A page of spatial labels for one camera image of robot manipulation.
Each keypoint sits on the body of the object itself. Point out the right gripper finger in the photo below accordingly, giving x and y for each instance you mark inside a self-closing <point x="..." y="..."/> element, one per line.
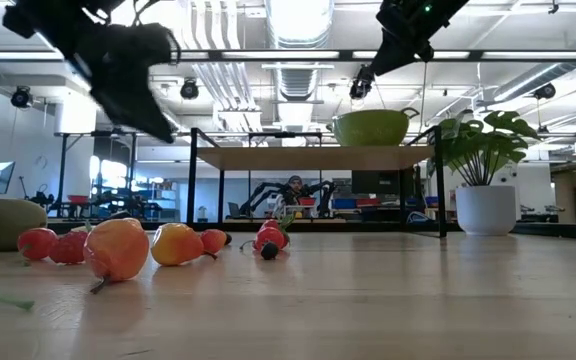
<point x="385" y="57"/>
<point x="409" y="55"/>

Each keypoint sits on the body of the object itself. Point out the green plastic colander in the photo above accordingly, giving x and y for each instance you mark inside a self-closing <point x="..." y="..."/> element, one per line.
<point x="368" y="131"/>

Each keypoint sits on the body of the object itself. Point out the small orange-red strawberry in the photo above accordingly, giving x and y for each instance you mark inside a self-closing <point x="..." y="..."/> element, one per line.
<point x="213" y="241"/>

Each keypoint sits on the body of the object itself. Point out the dark blueberry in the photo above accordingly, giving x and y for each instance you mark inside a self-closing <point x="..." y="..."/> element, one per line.
<point x="228" y="239"/>
<point x="269" y="251"/>

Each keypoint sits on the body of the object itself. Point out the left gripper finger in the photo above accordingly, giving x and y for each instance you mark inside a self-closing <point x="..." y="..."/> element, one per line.
<point x="150" y="100"/>
<point x="128" y="112"/>

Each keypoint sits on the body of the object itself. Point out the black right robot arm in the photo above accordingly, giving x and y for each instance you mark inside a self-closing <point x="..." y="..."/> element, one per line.
<point x="455" y="7"/>

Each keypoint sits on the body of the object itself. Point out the red raspberry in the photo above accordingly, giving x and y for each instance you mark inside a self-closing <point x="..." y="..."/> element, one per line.
<point x="69" y="248"/>

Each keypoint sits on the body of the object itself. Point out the black background rig frame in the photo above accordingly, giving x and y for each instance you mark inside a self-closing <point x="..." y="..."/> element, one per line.
<point x="63" y="175"/>

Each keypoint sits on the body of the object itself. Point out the red strawberry with green leaves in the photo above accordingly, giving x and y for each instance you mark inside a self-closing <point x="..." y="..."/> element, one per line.
<point x="272" y="223"/>

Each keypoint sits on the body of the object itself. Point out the red cherry with green stem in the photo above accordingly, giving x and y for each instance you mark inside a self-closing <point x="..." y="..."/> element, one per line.
<point x="35" y="244"/>

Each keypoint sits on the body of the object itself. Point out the small red strawberry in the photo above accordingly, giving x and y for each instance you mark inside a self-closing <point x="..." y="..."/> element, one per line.
<point x="269" y="236"/>

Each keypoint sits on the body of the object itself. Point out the black overhead crossbar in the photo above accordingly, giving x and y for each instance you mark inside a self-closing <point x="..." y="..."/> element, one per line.
<point x="346" y="55"/>

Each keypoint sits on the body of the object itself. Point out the orange yellow peach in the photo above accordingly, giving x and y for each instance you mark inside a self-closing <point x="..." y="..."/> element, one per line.
<point x="175" y="245"/>
<point x="116" y="250"/>

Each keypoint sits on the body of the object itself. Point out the black ceiling spotlight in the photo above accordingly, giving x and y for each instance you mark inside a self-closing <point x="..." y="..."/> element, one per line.
<point x="546" y="91"/>
<point x="21" y="97"/>
<point x="360" y="86"/>
<point x="189" y="90"/>

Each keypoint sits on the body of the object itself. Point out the person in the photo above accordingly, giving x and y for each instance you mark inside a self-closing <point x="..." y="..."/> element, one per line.
<point x="295" y="187"/>

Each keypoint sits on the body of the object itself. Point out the wooden shelf with black legs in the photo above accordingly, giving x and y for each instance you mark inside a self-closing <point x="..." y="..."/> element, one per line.
<point x="318" y="159"/>

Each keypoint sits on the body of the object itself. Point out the green plant in white pot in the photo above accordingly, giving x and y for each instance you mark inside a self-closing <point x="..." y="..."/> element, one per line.
<point x="485" y="210"/>

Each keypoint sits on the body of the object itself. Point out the black background robot arm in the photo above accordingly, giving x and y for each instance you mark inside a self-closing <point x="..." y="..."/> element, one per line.
<point x="325" y="192"/>
<point x="258" y="192"/>

